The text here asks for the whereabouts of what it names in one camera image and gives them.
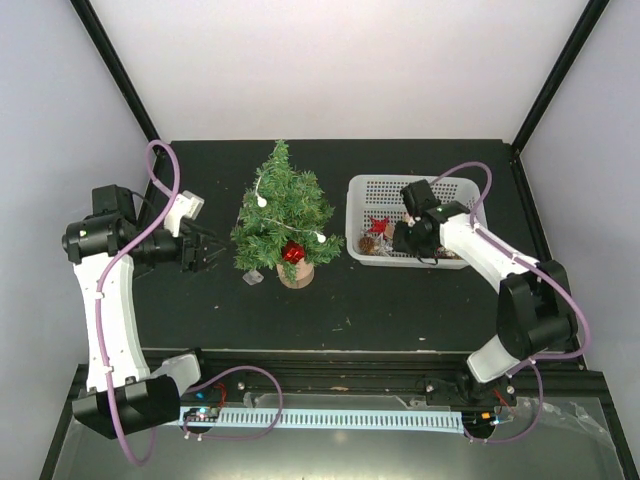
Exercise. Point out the red star ornament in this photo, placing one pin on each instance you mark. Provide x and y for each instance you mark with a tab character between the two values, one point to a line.
378	226

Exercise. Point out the wooden tree base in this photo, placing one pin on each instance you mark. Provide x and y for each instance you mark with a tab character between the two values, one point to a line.
296	276

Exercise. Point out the small green christmas tree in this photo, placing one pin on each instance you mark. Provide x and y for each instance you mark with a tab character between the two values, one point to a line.
283	204

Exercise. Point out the black frame post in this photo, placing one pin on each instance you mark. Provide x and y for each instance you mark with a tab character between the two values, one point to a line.
569	53
108	54

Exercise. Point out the clear battery box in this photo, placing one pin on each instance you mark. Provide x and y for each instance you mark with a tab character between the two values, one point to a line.
253	277

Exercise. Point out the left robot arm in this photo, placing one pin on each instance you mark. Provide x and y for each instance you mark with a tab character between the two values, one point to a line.
122	394

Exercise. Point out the black frame post right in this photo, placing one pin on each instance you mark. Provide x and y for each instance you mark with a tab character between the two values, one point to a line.
569	53

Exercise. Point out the black frame post left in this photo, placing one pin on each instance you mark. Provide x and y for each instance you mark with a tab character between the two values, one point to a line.
108	54

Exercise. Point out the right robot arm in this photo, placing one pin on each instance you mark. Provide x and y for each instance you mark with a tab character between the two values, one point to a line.
535	309

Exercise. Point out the white plastic basket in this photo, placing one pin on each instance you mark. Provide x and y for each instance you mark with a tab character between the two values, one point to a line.
376	197

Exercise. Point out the red gift box ornament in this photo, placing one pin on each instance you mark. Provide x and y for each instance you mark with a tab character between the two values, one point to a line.
292	252

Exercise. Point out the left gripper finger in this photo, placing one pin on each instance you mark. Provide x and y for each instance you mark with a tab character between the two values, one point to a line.
201	230
208	257

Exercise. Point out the white slotted cable duct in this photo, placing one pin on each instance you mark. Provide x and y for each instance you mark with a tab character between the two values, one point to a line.
320	419

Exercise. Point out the silver star ornament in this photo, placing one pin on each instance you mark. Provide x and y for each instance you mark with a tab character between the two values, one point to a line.
383	247

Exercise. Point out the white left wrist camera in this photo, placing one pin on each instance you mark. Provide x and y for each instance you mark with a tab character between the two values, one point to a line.
187	205

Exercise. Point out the brown pine cone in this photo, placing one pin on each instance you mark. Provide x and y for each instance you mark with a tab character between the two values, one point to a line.
367	245

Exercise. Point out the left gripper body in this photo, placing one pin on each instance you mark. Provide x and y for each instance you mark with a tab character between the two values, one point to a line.
188	261

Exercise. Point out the black aluminium rail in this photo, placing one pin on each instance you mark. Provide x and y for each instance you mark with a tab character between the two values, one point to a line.
439	379

